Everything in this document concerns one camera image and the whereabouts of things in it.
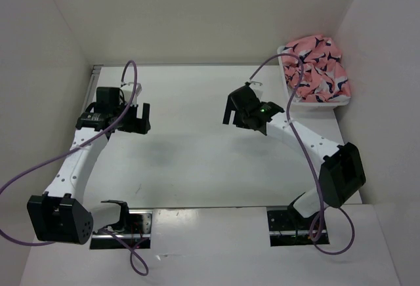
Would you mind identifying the pink shark print shorts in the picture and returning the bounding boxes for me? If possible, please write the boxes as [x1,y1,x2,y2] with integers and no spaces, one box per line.
[281,35,351,103]

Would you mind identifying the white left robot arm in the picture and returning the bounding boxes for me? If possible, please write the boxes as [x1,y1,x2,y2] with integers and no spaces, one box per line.
[27,82,151,245]

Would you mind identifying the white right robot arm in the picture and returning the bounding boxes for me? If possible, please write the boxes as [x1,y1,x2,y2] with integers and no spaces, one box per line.
[222,83,366,229]

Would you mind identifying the white plastic basket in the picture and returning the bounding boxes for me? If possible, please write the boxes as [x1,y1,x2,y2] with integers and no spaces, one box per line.
[277,40,351,111]

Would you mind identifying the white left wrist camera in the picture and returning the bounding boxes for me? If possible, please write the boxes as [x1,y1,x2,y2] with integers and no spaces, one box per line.
[120,82,142,100]

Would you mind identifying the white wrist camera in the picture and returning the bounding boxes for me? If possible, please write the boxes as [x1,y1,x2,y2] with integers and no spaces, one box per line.
[248,81,263,100]
[120,82,142,100]

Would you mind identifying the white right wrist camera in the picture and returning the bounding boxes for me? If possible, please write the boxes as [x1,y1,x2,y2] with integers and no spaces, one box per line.
[248,81,263,100]

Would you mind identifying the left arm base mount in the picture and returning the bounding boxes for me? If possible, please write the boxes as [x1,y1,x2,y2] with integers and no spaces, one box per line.
[89,209,153,250]

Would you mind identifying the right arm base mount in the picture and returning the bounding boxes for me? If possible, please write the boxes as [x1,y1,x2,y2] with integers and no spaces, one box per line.
[266,206,316,247]

